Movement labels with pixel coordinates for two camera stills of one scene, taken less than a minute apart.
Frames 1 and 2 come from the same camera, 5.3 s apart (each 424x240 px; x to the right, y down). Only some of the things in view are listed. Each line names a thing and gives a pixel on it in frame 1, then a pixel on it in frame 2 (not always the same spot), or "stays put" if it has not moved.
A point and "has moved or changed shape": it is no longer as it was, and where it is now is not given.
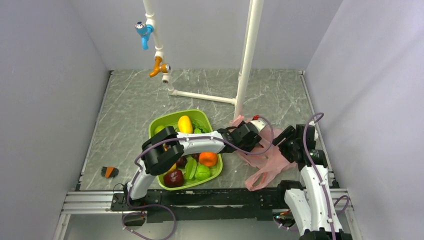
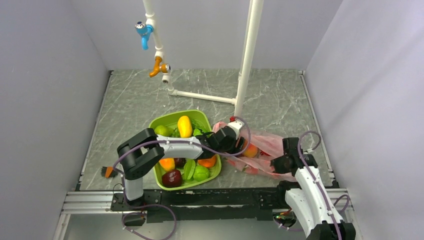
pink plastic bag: [268, 160] has moved or changed shape
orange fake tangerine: [208, 159] stays put
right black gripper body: [286, 147] -> [279, 164]
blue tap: [144, 30] stays put
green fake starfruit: [190, 167] stays put
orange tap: [159, 67] stays put
